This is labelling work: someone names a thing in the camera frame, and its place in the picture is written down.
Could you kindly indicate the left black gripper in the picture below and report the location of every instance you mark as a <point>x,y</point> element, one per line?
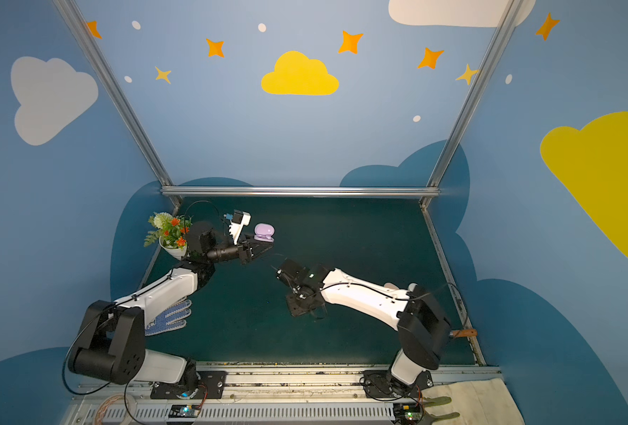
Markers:
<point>245,251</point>

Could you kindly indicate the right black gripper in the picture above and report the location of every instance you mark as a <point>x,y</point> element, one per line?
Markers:
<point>298,297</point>

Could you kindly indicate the purple earbud charging case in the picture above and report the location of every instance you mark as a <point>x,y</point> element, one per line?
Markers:
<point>264,232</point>

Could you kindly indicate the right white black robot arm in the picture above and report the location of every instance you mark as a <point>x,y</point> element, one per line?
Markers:
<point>416,315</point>

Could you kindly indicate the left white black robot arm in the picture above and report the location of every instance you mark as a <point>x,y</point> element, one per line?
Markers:
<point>111,343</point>

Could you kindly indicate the white pot with flowers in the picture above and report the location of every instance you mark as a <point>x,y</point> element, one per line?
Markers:
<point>170,233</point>

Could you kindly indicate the blue dotted work glove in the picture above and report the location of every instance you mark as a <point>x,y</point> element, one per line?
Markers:
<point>171,319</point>

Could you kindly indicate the right green controller board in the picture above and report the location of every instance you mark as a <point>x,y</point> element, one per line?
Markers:
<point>407,414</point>

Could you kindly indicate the green controller board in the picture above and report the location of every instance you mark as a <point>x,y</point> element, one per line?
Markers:
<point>407,414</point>
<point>184,411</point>

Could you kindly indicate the blue garden fork tool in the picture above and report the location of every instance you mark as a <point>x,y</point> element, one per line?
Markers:
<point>464,333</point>

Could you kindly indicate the left green controller board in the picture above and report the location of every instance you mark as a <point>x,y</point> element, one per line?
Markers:
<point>184,411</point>

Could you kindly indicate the beige cloth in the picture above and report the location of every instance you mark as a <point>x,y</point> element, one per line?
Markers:
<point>473,402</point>

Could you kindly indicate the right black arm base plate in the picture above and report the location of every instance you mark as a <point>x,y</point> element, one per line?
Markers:
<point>381,385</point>

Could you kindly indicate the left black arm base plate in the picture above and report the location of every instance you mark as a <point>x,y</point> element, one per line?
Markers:
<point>207,385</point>

